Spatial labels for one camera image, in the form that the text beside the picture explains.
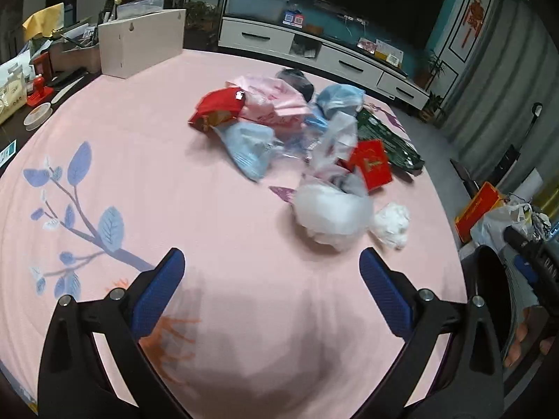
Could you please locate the green foil packet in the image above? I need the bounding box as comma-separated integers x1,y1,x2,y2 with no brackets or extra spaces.
355,108,425,172

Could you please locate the tall potted plant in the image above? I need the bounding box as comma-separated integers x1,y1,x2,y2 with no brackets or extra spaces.
424,50,447,89

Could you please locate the red canister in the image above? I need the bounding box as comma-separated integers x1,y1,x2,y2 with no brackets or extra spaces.
32,52,53,76

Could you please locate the bulging white plastic bag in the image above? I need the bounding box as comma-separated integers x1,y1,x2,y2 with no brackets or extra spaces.
292,178,375,251

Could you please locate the small printed card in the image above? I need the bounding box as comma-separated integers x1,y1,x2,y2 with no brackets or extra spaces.
0,140,17,169

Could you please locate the blue bag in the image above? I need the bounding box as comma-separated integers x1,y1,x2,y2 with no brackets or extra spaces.
315,84,366,119

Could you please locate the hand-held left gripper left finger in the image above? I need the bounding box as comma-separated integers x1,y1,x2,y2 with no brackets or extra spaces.
38,247,193,419

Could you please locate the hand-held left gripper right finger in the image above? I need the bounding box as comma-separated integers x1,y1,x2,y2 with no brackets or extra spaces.
354,247,505,419

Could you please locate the black flat television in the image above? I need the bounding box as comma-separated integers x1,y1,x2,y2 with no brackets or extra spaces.
260,0,450,50

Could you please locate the upright floor vacuum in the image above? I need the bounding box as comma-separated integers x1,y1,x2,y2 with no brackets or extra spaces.
493,102,545,184

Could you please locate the black plastic bag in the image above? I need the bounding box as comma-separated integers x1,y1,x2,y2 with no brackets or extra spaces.
275,68,316,99

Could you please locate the brown cardboard box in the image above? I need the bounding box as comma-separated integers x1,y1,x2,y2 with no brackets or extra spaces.
48,37,102,73

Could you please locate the red stamp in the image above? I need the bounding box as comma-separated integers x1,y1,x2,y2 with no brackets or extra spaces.
26,74,52,108

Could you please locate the red snack packet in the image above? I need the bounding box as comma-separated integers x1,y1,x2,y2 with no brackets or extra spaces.
188,87,246,134

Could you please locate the orange cardboard box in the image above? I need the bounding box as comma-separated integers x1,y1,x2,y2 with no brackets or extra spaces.
454,182,504,245

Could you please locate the pink plastic bag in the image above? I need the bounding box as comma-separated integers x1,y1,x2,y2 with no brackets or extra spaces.
225,75,312,128

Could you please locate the white shopping bag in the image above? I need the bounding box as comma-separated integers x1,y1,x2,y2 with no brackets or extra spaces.
471,203,536,250

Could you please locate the glass fish tank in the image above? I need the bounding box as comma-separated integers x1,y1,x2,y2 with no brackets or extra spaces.
182,0,228,51

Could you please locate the white tissue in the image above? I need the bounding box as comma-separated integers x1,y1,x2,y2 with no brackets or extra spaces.
370,202,412,250

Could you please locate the person's right hand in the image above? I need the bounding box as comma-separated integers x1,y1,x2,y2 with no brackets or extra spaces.
503,306,557,368

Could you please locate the yellow cloth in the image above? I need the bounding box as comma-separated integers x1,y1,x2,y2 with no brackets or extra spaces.
23,3,65,43

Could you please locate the clear plastic box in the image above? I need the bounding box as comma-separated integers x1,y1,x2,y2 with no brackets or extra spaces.
114,0,166,21

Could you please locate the beige cardboard box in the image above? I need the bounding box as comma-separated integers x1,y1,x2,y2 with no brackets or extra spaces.
98,9,188,80

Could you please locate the white shoehorn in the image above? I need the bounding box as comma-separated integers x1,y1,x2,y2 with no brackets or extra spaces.
51,74,86,105

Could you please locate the white television cabinet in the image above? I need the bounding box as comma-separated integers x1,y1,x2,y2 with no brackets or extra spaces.
217,16,431,112

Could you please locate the red knot wall decoration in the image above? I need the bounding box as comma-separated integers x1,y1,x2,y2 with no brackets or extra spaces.
460,0,487,50

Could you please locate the pink floral tablecloth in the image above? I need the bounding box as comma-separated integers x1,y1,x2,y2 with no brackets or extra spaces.
0,48,470,419

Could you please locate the small potted plant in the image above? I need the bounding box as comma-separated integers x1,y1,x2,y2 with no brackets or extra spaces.
420,91,447,124

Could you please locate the grey curtain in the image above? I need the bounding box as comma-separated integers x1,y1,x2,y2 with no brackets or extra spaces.
441,0,559,186

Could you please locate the desk calendar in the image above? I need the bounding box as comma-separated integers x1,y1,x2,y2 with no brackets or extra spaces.
373,39,404,69

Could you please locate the light blue plastic packet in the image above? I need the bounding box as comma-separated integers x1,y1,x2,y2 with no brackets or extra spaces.
220,121,284,183

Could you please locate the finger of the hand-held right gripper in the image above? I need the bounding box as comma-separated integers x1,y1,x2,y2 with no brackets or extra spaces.
502,226,559,302

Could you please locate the black remote control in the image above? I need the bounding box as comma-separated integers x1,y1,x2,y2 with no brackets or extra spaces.
46,67,88,87

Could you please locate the clear storage container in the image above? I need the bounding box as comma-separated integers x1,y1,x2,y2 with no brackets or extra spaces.
226,0,290,24

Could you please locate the clear white plastic bag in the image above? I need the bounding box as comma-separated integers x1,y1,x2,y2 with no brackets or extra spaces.
305,111,360,177

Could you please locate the beige food bag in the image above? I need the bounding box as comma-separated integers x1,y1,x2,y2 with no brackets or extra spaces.
0,63,28,125

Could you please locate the red paper box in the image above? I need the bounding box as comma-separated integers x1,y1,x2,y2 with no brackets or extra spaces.
348,139,394,192

